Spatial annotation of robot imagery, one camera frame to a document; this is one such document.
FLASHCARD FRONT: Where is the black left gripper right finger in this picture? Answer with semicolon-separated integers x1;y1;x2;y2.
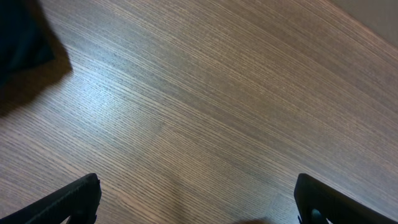
294;173;397;224

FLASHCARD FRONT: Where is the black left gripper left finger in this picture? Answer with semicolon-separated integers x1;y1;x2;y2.
1;173;101;224

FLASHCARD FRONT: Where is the black folded garment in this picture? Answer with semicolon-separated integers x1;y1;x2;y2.
0;0;56;88

